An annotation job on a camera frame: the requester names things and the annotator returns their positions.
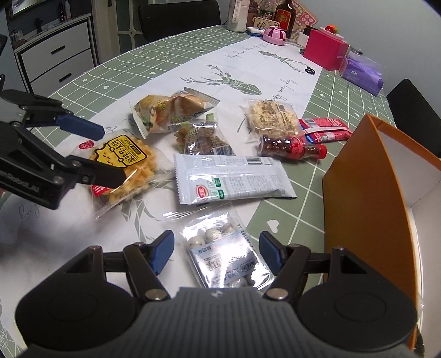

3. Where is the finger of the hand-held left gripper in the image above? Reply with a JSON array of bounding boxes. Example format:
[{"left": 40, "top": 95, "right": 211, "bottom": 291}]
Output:
[
  {"left": 14, "top": 124, "right": 127, "bottom": 189},
  {"left": 0, "top": 89, "right": 105, "bottom": 140}
]

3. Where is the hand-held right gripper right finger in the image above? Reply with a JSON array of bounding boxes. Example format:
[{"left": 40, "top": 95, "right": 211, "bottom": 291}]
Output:
[{"left": 258, "top": 230, "right": 372, "bottom": 303}]

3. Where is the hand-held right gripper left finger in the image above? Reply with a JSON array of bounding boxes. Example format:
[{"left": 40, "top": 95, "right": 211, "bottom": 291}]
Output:
[{"left": 60, "top": 230, "right": 175, "bottom": 303}]

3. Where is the waffle snack packet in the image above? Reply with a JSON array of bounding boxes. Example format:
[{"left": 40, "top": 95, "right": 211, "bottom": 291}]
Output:
[{"left": 79, "top": 129, "right": 174, "bottom": 221}]

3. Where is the clear candy packet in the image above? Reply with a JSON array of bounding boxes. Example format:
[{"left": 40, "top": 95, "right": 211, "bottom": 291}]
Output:
[{"left": 165, "top": 207, "right": 276, "bottom": 289}]

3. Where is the green raisin packet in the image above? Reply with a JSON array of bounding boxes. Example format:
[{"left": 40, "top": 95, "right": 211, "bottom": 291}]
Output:
[{"left": 174, "top": 113, "right": 237, "bottom": 157}]

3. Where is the small cola bottle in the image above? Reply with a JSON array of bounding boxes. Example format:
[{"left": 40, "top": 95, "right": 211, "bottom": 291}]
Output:
[{"left": 258, "top": 134, "right": 327, "bottom": 160}]

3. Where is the orange cardboard box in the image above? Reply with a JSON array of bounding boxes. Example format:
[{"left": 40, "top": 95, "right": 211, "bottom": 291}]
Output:
[{"left": 322, "top": 113, "right": 441, "bottom": 352}]

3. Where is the yellow bread packet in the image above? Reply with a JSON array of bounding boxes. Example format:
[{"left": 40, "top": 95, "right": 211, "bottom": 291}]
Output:
[{"left": 129, "top": 94, "right": 177, "bottom": 140}]

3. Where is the white drawer cabinet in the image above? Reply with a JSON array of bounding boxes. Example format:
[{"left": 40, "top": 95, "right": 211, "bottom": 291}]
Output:
[{"left": 14, "top": 15, "right": 99, "bottom": 94}]

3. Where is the long white snack packet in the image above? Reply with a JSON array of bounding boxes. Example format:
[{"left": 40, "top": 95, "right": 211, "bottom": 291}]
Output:
[{"left": 173, "top": 153, "right": 297, "bottom": 206}]

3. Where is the clear bun packet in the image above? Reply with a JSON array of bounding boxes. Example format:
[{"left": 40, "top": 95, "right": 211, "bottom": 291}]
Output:
[{"left": 169, "top": 88, "right": 220, "bottom": 125}]

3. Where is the red snack packet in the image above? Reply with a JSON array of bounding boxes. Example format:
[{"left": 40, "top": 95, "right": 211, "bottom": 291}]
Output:
[{"left": 298, "top": 117, "right": 354, "bottom": 144}]

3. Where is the rice puff snack packet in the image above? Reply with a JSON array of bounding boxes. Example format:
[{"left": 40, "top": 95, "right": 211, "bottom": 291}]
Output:
[{"left": 245, "top": 99, "right": 302, "bottom": 138}]

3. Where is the black chair back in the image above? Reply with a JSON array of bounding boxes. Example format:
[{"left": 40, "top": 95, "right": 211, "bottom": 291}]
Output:
[{"left": 138, "top": 0, "right": 221, "bottom": 44}]

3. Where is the black chair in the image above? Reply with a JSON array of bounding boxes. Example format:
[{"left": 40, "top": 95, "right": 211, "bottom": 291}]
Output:
[
  {"left": 138, "top": 0, "right": 221, "bottom": 44},
  {"left": 386, "top": 78, "right": 441, "bottom": 159}
]

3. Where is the white thermos bottle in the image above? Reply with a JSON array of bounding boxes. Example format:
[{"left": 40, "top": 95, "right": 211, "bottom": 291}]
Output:
[{"left": 226, "top": 0, "right": 251, "bottom": 34}]

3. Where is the purple tissue pack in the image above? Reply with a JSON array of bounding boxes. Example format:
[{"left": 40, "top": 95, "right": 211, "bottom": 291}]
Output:
[{"left": 338, "top": 55, "right": 386, "bottom": 97}]

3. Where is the beige small radio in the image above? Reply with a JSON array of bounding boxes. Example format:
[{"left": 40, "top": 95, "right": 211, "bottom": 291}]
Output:
[{"left": 252, "top": 17, "right": 280, "bottom": 31}]

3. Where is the pink box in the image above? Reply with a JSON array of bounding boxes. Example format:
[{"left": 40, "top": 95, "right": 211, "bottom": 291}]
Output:
[{"left": 303, "top": 28, "right": 350, "bottom": 71}]

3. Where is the pink round container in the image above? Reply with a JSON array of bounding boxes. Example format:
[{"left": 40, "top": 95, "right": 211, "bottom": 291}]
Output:
[{"left": 263, "top": 26, "right": 288, "bottom": 45}]

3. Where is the clear plastic bottle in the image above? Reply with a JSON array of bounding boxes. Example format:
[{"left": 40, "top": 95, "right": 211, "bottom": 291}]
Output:
[{"left": 258, "top": 0, "right": 276, "bottom": 21}]

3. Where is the dark sauce bottle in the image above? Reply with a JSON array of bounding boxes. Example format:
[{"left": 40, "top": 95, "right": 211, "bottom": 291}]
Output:
[{"left": 274, "top": 0, "right": 298, "bottom": 30}]

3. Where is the patterned card board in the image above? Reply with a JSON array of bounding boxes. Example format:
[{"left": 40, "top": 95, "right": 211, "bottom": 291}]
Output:
[{"left": 291, "top": 0, "right": 319, "bottom": 40}]

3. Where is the dark wall shelf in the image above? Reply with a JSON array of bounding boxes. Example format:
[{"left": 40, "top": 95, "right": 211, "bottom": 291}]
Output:
[{"left": 7, "top": 0, "right": 93, "bottom": 22}]

